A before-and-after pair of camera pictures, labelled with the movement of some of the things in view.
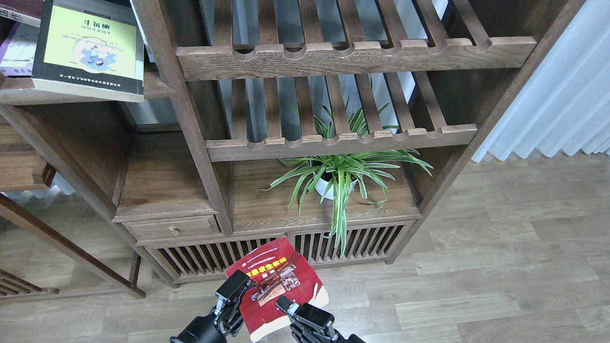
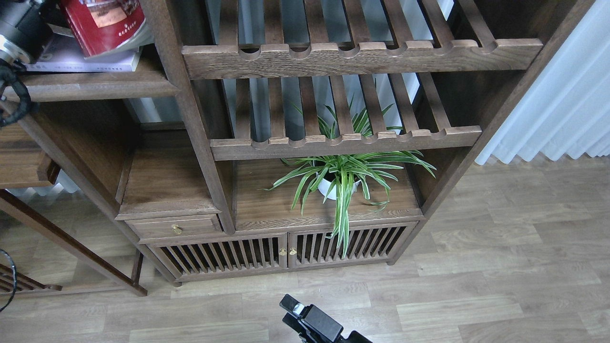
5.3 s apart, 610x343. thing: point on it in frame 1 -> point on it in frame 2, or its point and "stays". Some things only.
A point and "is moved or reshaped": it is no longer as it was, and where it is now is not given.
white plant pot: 321,186 stays
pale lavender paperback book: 19,58 is moved or reshaped
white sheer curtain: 565,103 stays
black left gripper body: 224,319 -> 20,22
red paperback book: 279,270 -> 100,27
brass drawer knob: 174,230 stays
